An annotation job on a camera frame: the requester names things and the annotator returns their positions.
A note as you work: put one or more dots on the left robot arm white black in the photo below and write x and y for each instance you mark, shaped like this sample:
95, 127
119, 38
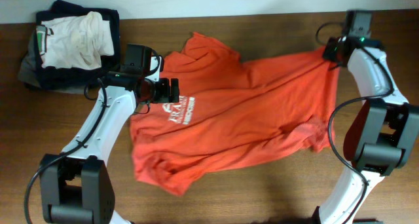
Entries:
75, 184

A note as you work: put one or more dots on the red orange printed t-shirt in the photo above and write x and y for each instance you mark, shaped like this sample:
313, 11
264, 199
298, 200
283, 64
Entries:
232, 114

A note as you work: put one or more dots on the navy folded garment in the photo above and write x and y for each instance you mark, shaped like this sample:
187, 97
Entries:
57, 78

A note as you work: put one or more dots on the white folded t-shirt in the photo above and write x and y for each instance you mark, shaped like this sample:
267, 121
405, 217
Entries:
75, 42

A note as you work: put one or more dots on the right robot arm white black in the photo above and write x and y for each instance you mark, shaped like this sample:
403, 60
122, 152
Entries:
382, 135

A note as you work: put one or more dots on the grey folded garment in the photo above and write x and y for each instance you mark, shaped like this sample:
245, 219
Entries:
27, 75

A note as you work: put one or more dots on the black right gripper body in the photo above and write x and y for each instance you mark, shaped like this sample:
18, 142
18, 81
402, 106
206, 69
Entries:
330, 54

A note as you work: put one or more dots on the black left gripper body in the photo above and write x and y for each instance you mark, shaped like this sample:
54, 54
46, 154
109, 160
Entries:
158, 90

